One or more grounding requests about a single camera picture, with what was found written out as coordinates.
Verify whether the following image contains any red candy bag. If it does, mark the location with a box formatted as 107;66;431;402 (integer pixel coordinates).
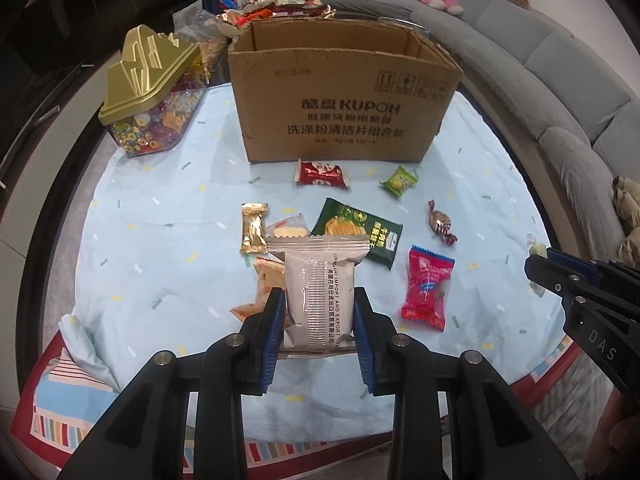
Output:
400;245;454;332

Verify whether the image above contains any gold fortune biscuits packet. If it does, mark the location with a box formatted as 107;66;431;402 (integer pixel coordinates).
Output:
230;257;285;322

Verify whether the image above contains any silver snack packet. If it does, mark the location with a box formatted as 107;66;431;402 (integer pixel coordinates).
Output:
267;235;370;358

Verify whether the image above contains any beige plush on sofa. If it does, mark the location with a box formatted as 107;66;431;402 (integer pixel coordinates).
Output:
613;176;640;269

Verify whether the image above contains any grey curved sofa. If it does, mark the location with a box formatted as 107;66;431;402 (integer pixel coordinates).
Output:
321;0;639;260

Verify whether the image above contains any twisted foil wrapped candy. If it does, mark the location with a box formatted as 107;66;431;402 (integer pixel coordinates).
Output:
427;200;458;246

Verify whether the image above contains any light blue tablecloth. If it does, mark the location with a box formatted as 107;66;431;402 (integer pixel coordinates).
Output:
56;81;574;443

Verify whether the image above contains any small green candy packet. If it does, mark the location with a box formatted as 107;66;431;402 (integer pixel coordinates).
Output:
380;166;419;197

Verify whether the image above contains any gold foil snack bar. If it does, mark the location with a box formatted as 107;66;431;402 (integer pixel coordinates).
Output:
240;203;269;255

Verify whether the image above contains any dark green cracker packet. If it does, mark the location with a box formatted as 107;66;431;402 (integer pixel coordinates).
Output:
311;198;404;269

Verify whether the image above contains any clear packet white snack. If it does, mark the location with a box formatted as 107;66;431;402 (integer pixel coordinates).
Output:
266;214;309;237

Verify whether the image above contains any red white snack packet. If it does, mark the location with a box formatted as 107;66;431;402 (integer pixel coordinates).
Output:
294;159;349;188

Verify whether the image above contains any brown cardboard box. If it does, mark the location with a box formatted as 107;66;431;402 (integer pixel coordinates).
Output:
228;18;463;164

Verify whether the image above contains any gold lid candy jar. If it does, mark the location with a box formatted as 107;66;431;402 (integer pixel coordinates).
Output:
99;25;208;158

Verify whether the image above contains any black tv cabinet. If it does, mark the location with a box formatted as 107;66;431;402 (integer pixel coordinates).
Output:
1;0;191;174

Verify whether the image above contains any clear plastic bag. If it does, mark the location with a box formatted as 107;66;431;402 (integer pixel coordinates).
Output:
172;0;231;86

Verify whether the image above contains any tiered white snack bowl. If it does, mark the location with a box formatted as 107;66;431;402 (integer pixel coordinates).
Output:
207;0;335;38

